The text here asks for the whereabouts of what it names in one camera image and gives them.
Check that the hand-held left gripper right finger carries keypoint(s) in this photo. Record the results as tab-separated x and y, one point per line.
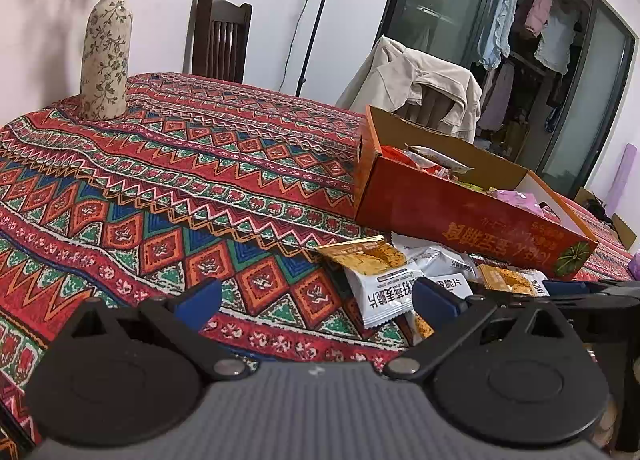
436	301

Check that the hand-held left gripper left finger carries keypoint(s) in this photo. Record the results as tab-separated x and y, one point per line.
200	297

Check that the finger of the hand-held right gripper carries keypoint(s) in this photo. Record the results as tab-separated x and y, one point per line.
595	291

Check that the white oat crisp packet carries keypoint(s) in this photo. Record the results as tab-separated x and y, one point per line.
375	285
510	281
450	285

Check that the small white snack packet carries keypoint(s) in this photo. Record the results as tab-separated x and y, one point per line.
430	252

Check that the orange cardboard box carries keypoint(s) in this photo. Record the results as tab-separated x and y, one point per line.
450	220

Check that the pink snack packet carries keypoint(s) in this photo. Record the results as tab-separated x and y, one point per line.
517	201

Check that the green white snack bar packet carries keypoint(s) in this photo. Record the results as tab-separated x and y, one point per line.
470	186

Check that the red blue chip bag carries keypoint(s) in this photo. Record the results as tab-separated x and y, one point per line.
430	162

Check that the small purple object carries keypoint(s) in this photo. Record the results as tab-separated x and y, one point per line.
635	265

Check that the brown cardboard carton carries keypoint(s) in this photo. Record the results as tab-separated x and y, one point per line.
600	210

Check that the purple board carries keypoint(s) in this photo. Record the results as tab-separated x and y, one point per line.
625	179

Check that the jacket covered wooden chair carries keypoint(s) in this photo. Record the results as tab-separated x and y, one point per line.
430	107

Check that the lilac hanging garment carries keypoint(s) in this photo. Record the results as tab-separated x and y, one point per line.
497	94

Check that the beige jacket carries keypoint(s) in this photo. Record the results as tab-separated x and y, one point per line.
400	74

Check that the white hanging garment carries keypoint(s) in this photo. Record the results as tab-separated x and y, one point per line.
557	42

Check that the floral ceramic vase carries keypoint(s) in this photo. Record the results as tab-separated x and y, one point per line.
106	54

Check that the dark wooden chair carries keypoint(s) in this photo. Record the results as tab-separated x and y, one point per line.
220	34

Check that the pink hanging garment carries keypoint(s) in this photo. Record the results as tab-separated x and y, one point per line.
539	12

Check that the light blue hanging garment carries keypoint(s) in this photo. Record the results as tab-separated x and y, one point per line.
500	19

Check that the black studio light stand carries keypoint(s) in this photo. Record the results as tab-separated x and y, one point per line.
320	14

